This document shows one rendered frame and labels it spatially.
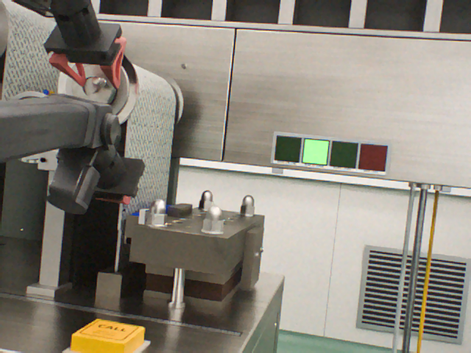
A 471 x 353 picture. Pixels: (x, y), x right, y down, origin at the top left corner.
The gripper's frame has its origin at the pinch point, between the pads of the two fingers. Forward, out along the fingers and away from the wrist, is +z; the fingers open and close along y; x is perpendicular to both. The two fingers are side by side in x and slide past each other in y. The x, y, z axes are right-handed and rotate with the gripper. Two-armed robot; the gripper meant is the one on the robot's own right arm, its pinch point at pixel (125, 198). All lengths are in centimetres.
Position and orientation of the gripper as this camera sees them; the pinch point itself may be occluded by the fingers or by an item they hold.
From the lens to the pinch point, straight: 98.4
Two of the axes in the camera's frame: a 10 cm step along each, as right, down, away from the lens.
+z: 1.3, 4.8, 8.7
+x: 1.9, -8.7, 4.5
